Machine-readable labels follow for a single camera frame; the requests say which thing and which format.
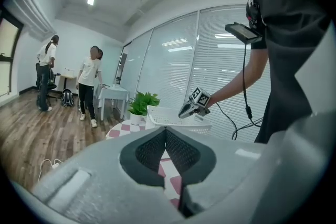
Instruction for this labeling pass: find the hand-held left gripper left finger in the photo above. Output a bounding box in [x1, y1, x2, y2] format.
[31, 126, 184, 224]

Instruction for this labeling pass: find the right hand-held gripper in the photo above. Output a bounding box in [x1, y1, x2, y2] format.
[178, 86, 212, 119]

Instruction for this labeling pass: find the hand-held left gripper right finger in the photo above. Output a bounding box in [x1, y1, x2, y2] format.
[166, 126, 266, 224]

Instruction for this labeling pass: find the white plastic basket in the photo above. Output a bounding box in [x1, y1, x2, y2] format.
[145, 105, 213, 136]

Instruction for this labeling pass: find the person's right forearm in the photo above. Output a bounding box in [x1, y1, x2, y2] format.
[208, 60, 265, 111]

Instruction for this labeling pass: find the green potted plant white pot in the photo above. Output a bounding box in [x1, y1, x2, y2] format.
[128, 91, 161, 126]

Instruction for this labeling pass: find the round table, checkered cloth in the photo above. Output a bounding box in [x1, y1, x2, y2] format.
[104, 119, 184, 209]

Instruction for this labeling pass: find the white side table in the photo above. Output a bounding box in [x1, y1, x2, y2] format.
[94, 83, 130, 122]

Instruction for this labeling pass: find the black backpack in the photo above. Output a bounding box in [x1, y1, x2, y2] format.
[60, 88, 75, 108]

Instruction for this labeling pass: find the small monitor blue screen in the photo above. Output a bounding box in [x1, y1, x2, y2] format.
[225, 22, 263, 45]

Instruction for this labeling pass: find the black office chair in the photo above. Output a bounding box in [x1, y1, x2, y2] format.
[46, 69, 59, 102]

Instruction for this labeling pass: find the small wooden desk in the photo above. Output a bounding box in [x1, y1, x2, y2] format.
[58, 67, 77, 95]

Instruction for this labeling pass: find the person's black shirt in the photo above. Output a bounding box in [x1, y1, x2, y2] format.
[245, 0, 333, 144]

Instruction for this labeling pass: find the black framed window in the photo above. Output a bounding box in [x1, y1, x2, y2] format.
[0, 6, 24, 99]

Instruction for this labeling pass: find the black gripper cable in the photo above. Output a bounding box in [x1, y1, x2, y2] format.
[216, 44, 264, 141]

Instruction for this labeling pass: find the white power cable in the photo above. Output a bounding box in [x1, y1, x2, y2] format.
[38, 158, 57, 182]

